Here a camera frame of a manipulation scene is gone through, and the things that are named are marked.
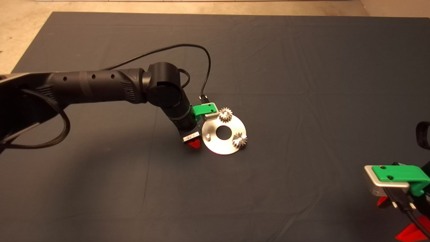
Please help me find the small steel planetary gear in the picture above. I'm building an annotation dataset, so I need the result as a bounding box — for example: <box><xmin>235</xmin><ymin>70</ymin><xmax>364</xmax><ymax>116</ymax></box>
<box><xmin>219</xmin><ymin>108</ymin><xmax>233</xmax><ymax>123</ymax></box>
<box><xmin>232</xmin><ymin>132</ymin><xmax>248</xmax><ymax>149</ymax></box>

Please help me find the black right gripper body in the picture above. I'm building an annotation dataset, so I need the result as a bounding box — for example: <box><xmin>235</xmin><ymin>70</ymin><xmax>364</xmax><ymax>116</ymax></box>
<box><xmin>412</xmin><ymin>192</ymin><xmax>430</xmax><ymax>219</ymax></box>

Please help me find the black braided cable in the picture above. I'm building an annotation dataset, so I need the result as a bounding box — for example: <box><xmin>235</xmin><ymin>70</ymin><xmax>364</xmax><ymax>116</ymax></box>
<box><xmin>0</xmin><ymin>88</ymin><xmax>71</xmax><ymax>155</ymax></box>
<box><xmin>416</xmin><ymin>121</ymin><xmax>430</xmax><ymax>150</ymax></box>
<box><xmin>177</xmin><ymin>68</ymin><xmax>190</xmax><ymax>88</ymax></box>

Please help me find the dark grey table cloth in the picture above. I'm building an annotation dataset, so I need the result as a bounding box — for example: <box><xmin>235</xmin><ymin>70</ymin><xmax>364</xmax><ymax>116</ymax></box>
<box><xmin>0</xmin><ymin>12</ymin><xmax>430</xmax><ymax>242</ymax></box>

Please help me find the bright green camera mount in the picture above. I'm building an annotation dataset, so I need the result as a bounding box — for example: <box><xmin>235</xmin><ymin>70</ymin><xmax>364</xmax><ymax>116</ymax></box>
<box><xmin>373</xmin><ymin>164</ymin><xmax>430</xmax><ymax>195</ymax></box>
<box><xmin>192</xmin><ymin>103</ymin><xmax>218</xmax><ymax>122</ymax></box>

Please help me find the round metal carrier plate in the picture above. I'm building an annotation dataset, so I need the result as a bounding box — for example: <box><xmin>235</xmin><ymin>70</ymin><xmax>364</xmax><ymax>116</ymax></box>
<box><xmin>202</xmin><ymin>114</ymin><xmax>247</xmax><ymax>155</ymax></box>

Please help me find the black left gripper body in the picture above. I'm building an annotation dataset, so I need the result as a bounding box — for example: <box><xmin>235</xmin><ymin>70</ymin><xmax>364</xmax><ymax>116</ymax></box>
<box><xmin>175</xmin><ymin>116</ymin><xmax>201</xmax><ymax>143</ymax></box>

